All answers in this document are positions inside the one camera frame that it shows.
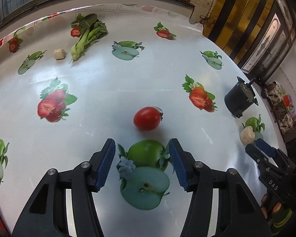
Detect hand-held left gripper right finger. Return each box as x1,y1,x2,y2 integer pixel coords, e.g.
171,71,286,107
169,138,272,237

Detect barred window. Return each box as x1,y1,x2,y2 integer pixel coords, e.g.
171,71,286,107
0,0,196,33

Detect green striped object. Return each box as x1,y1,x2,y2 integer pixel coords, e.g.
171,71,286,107
268,207,296,237

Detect beige garlic bulb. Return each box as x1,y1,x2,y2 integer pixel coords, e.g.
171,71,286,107
239,126,255,146

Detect floral sofa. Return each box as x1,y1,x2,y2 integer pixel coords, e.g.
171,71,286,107
261,80,296,139

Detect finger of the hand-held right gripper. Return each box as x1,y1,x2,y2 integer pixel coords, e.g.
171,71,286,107
245,143,272,173
256,138,290,169

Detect beige foam block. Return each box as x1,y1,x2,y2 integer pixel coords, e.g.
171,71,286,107
53,49,66,60

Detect fruit printed tablecloth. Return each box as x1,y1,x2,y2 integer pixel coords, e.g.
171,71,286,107
0,4,281,237

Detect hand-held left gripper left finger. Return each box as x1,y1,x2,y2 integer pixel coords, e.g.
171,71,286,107
12,138,116,237

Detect yellow black striped curtain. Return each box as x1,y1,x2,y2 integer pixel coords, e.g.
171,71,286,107
202,0,280,65

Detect wooden glass door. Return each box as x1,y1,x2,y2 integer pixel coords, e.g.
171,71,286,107
239,0,296,80

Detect plain black motor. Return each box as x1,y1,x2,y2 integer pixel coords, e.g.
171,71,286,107
224,76,258,119

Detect green bok choy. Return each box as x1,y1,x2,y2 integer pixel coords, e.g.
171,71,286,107
69,13,109,63

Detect red tomato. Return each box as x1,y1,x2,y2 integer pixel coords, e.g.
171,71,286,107
133,106,164,131

